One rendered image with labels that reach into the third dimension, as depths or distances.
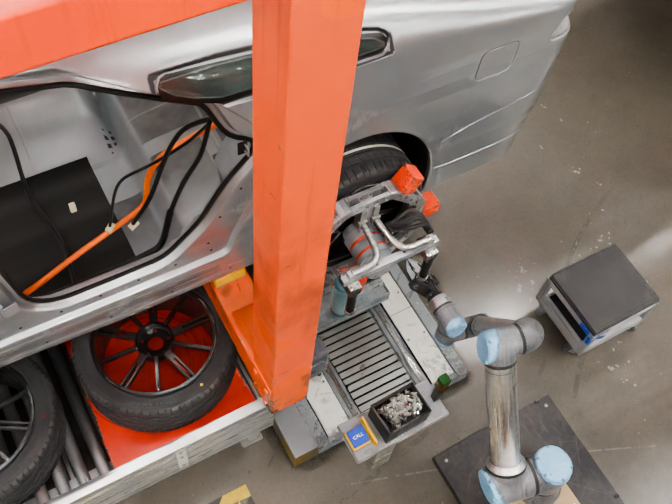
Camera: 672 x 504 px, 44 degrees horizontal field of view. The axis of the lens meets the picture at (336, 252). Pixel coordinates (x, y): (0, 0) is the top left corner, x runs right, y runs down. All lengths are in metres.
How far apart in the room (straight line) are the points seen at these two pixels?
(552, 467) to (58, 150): 2.31
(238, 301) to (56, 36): 2.08
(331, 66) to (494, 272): 2.78
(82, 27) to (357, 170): 1.82
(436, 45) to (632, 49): 2.91
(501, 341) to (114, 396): 1.50
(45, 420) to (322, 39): 2.20
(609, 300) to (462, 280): 0.73
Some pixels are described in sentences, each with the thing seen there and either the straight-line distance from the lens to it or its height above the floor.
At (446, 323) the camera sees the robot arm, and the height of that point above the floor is 0.65.
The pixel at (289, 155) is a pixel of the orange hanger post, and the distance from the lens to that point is 1.82.
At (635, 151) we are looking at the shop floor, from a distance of 5.07.
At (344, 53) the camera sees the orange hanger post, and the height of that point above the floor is 2.44.
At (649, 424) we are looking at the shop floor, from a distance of 4.24.
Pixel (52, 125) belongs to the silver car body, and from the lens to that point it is 3.55.
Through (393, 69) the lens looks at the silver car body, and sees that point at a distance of 2.78.
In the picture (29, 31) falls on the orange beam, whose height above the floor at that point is 2.69.
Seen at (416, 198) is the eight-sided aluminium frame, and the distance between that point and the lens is 3.23.
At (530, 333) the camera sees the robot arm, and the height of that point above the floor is 1.06.
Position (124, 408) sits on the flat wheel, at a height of 0.50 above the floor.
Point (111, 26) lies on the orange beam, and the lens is 1.40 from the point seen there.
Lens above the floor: 3.62
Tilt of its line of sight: 59 degrees down
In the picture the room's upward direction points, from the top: 9 degrees clockwise
